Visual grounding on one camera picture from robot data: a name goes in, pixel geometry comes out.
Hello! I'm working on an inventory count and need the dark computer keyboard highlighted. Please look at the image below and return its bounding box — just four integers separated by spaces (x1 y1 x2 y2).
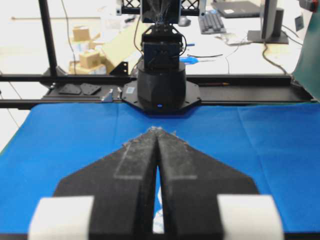
198 11 226 35

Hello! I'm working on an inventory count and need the grey monitor stand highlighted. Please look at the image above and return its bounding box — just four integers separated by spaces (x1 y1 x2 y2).
247 0 289 44

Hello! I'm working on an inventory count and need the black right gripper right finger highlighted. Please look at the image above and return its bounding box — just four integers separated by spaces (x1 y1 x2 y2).
155 129 285 240

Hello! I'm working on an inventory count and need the black metal table frame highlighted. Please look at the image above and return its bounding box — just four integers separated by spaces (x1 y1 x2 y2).
0 0 320 110

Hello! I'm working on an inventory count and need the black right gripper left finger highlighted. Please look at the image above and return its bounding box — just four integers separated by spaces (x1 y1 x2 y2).
29 129 158 240

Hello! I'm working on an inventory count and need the cardboard box upper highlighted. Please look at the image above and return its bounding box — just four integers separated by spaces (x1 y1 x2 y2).
72 25 91 42

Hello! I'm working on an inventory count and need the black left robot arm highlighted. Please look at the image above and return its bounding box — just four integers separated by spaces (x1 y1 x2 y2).
121 0 201 113

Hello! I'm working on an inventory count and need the cardboard box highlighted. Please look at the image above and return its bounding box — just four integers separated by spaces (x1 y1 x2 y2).
79 50 106 69
72 25 91 42

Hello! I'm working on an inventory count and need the blue table cloth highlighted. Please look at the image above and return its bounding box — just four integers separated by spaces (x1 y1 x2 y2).
0 103 320 234

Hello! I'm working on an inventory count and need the black laptop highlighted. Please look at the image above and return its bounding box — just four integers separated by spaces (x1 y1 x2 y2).
211 0 260 18

